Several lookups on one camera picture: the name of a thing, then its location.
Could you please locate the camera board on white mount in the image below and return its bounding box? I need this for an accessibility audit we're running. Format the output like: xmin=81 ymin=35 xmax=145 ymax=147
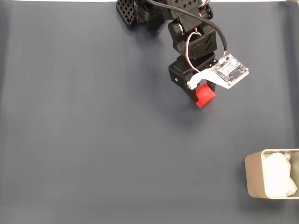
xmin=186 ymin=53 xmax=250 ymax=91

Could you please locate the black camera cable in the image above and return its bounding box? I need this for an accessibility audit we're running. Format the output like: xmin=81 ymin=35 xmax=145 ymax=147
xmin=147 ymin=0 xmax=228 ymax=59

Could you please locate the white crumpled cloth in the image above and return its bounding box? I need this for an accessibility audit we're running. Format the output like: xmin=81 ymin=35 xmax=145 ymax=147
xmin=265 ymin=152 xmax=298 ymax=198

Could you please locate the red cube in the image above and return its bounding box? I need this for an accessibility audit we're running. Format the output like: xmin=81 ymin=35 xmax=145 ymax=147
xmin=195 ymin=83 xmax=216 ymax=109

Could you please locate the dark blue-grey table mat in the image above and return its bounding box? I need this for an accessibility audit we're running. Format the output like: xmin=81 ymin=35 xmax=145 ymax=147
xmin=0 ymin=1 xmax=299 ymax=224

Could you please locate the red and white servo wire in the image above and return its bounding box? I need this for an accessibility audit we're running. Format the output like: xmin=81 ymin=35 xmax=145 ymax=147
xmin=185 ymin=31 xmax=204 ymax=73

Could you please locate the beige metal box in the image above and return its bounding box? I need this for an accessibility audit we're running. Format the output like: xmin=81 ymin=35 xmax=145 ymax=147
xmin=244 ymin=148 xmax=299 ymax=200

